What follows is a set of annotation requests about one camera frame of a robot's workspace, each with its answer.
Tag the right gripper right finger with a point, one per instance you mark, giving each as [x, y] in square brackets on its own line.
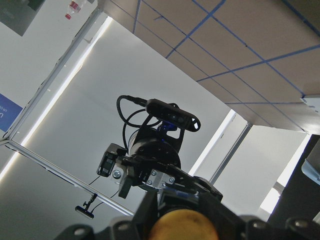
[229, 226]

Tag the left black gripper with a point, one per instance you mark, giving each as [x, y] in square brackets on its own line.
[153, 163]

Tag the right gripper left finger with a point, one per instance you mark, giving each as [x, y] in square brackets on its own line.
[136, 227]

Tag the yellow push button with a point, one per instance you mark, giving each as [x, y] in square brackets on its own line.
[183, 224]

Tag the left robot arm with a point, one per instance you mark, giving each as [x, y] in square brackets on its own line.
[153, 163]

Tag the overhead black camera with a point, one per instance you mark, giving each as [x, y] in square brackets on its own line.
[84, 209]

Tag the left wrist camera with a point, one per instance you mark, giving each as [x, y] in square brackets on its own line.
[172, 114]

